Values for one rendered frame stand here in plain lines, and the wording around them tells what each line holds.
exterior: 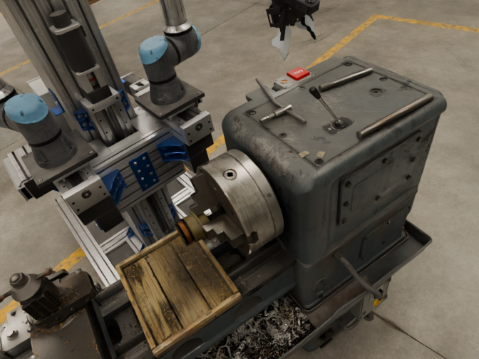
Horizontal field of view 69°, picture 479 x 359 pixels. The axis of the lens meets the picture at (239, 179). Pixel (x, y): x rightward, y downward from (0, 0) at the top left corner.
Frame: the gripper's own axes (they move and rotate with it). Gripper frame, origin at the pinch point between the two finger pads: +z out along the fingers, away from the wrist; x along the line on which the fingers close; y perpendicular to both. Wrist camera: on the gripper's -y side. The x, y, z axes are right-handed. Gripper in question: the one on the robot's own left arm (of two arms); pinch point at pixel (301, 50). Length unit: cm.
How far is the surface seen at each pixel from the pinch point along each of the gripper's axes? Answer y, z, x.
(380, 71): -9.0, 18.8, -25.4
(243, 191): -7.7, 21.5, 41.6
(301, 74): 10.9, 12.5, -8.3
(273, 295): -3, 72, 44
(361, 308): -11, 116, 10
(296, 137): -8.8, 17.7, 18.8
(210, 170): 2.9, 16.3, 43.0
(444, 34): 106, 128, -331
